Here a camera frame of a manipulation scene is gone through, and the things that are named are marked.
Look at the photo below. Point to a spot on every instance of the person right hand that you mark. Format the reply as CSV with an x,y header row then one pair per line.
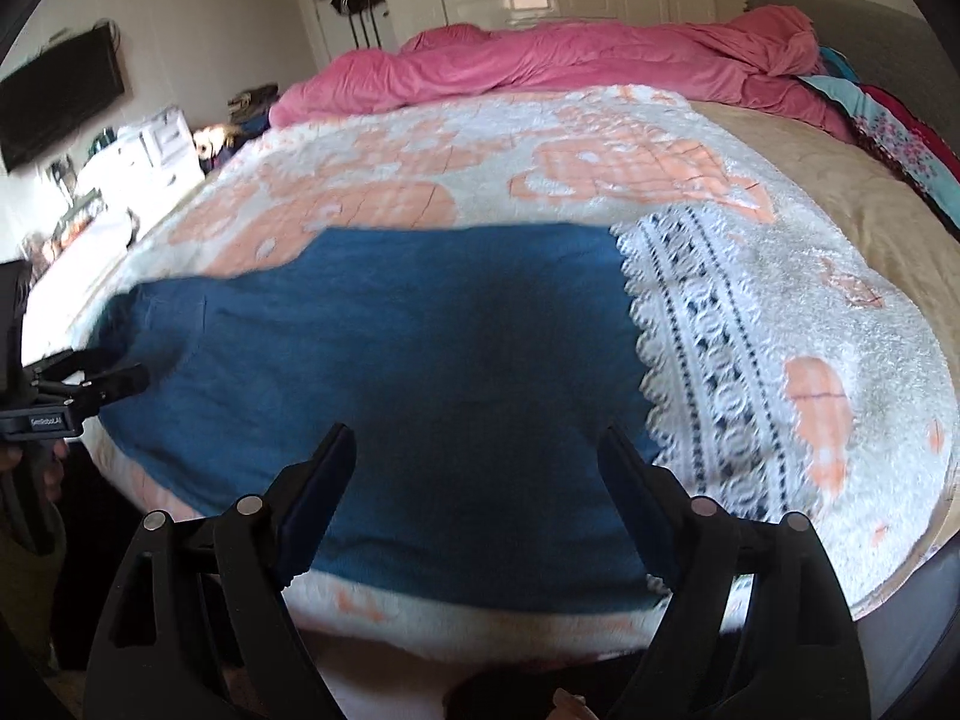
x,y
570,707

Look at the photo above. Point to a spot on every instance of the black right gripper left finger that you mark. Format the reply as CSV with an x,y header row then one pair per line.
x,y
195,625

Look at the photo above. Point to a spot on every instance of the beige bed sheet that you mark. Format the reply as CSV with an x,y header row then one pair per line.
x,y
883,217

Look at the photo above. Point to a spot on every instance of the grey upholstered headboard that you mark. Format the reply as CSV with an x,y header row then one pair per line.
x,y
893,50

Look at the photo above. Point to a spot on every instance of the white orange fleece blanket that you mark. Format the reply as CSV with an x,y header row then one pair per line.
x,y
874,388

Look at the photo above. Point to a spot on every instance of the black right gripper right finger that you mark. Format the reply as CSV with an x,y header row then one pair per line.
x,y
756,626

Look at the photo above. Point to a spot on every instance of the person left hand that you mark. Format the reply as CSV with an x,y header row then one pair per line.
x,y
45,465

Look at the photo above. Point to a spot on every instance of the white dresser with clutter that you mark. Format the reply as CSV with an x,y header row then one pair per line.
x,y
143,174

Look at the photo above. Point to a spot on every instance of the blue denim pants lace trim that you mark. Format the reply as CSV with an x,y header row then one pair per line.
x,y
477,368

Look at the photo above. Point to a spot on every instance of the black wall television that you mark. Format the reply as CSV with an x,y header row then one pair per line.
x,y
57,92

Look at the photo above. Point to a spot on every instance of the pink quilt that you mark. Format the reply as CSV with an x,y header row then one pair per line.
x,y
756,61

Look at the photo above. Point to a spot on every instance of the pile of dark clothes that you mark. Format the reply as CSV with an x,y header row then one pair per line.
x,y
247,120

